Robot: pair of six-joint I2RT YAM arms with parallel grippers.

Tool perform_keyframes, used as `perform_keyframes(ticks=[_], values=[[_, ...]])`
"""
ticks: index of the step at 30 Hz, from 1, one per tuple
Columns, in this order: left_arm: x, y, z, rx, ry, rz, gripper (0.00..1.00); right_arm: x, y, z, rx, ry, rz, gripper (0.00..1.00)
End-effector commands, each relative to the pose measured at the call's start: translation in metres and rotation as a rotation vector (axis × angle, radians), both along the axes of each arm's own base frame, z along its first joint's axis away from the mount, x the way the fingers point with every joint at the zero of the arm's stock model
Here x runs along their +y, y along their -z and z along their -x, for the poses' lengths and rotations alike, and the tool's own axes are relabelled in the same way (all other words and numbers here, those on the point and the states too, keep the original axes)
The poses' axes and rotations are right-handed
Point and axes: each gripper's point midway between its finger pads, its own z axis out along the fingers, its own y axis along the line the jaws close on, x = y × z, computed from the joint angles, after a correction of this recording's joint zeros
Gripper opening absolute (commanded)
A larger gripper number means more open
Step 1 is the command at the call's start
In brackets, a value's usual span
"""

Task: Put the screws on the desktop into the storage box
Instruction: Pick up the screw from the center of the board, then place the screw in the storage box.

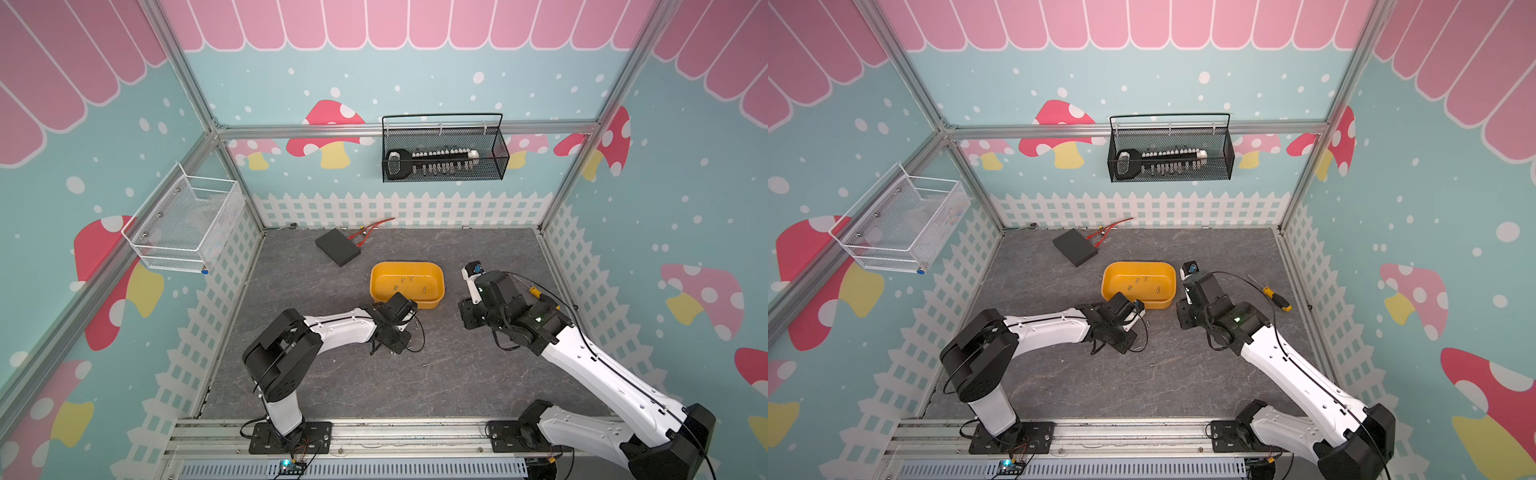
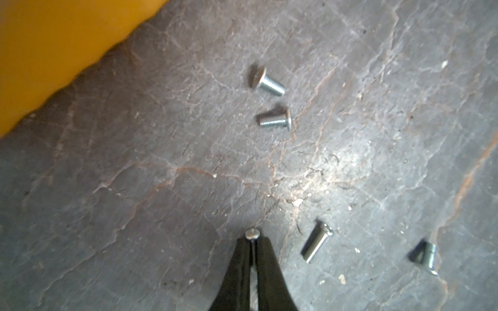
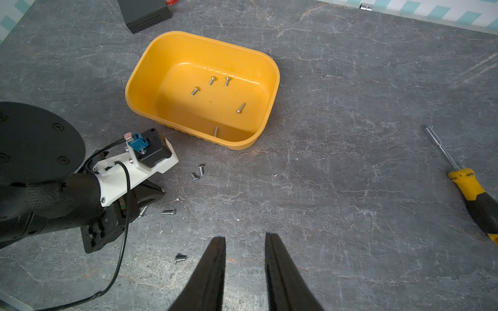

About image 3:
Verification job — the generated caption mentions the yellow black screwdriver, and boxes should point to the yellow black screwdriver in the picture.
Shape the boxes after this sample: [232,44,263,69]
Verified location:
[425,126,497,244]

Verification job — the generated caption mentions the yellow plastic storage box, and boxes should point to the yellow plastic storage box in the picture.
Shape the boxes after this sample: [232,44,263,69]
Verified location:
[125,31,280,150]

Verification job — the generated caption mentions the red handled pliers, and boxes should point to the red handled pliers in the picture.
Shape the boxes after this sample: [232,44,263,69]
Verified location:
[165,0,179,6]

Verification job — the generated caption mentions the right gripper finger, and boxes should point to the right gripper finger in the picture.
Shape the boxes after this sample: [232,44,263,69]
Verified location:
[265,233,323,310]

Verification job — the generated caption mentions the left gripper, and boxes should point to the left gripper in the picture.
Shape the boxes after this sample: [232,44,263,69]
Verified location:
[81,180,226,310]

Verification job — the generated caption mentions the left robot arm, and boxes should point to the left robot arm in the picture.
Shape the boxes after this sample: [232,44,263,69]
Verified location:
[1,102,178,253]

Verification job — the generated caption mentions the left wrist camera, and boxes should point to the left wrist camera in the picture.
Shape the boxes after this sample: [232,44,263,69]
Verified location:
[92,128,180,208]

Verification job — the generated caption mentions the black flat box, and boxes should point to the black flat box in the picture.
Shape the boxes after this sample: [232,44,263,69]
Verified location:
[118,0,172,34]

